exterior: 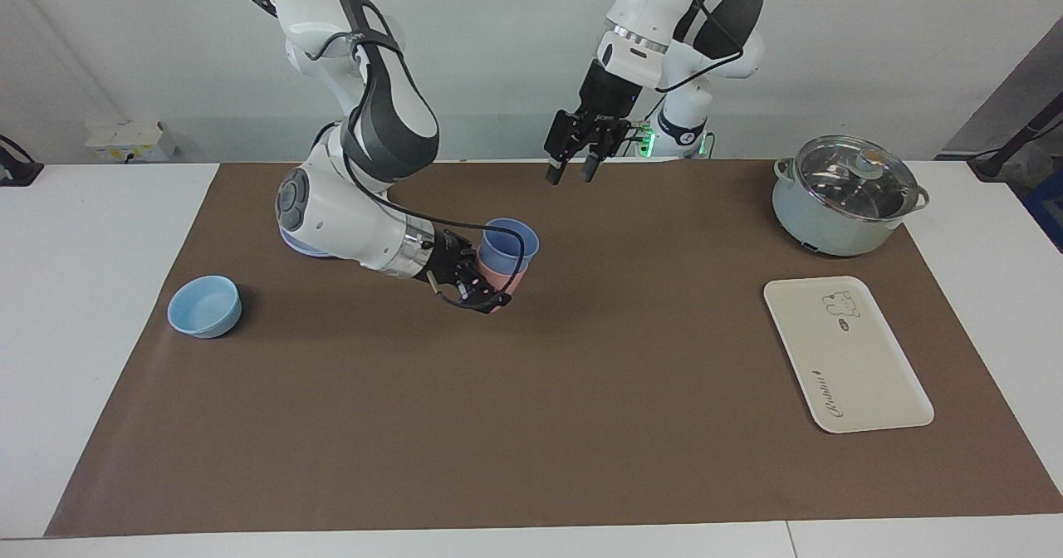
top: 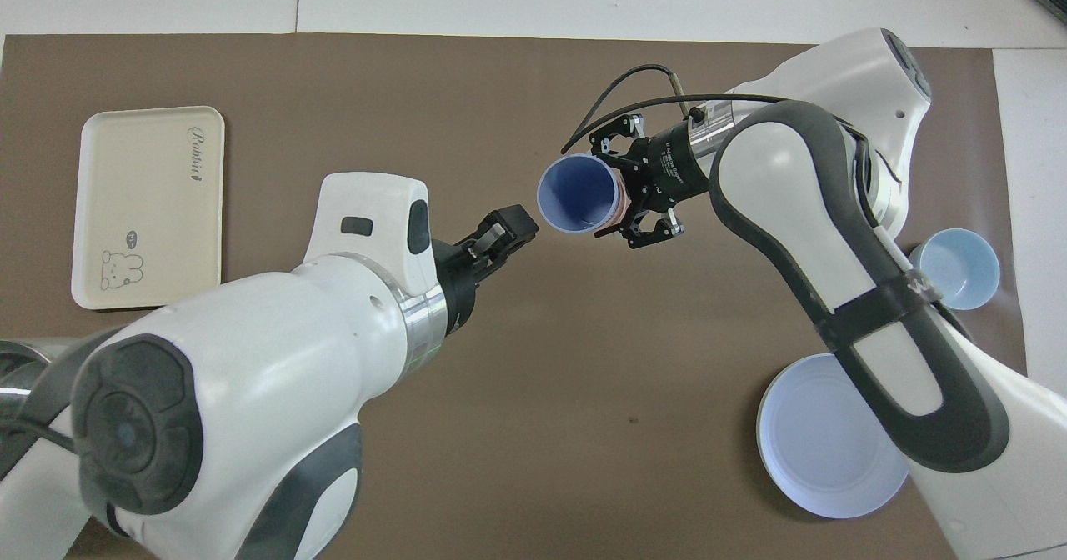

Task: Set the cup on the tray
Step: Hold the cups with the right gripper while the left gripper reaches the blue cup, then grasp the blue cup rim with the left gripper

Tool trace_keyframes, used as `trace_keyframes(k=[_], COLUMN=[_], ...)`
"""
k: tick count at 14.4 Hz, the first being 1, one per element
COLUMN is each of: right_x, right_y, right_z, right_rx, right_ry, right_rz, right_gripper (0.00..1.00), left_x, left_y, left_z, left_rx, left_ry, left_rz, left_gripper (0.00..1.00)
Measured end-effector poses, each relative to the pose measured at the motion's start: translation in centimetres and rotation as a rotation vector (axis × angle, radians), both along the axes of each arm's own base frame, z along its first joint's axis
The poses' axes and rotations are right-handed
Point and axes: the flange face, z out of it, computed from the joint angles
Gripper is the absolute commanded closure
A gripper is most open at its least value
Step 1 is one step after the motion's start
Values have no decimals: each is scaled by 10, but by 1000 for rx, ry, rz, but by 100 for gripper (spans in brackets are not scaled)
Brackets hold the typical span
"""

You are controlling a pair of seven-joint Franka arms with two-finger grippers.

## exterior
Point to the blue plastic cup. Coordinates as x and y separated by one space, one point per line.
505 247

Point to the glass pot lid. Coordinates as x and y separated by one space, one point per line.
855 180

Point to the black table clamp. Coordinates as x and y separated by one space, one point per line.
17 168

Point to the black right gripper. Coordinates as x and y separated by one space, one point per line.
448 263

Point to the cream printed tray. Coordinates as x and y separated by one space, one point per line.
847 359

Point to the blue box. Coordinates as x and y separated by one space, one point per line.
1048 209

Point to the light blue bowl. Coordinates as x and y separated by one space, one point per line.
203 309

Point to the pale green cooking pot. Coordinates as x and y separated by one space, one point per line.
818 230

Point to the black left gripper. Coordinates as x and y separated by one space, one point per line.
598 114

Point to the pink plastic cup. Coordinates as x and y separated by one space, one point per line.
498 282

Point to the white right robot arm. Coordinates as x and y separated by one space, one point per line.
332 209

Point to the black stand base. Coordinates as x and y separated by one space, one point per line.
1009 151

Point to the brown table mat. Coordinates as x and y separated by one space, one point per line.
531 392

